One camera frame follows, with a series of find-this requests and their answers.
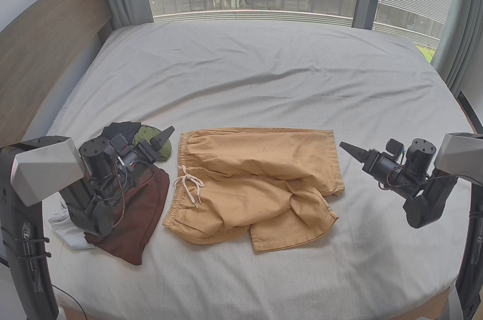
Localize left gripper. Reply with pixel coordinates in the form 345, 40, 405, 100
126, 125, 176, 176

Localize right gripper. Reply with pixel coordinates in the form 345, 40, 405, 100
338, 141, 397, 186

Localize tan shorts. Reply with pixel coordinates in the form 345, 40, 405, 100
162, 127, 346, 253

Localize olive green garment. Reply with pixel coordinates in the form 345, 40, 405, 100
132, 125, 173, 163

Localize black garment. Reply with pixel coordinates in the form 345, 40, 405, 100
103, 121, 142, 145

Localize dark brown garment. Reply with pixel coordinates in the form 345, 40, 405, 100
83, 168, 170, 266

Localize bed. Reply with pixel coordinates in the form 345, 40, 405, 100
0, 0, 483, 320

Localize white garment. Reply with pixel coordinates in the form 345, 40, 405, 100
48, 198, 93, 250

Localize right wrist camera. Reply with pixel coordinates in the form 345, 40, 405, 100
385, 138, 407, 161

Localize black cable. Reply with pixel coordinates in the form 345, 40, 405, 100
51, 283, 89, 320

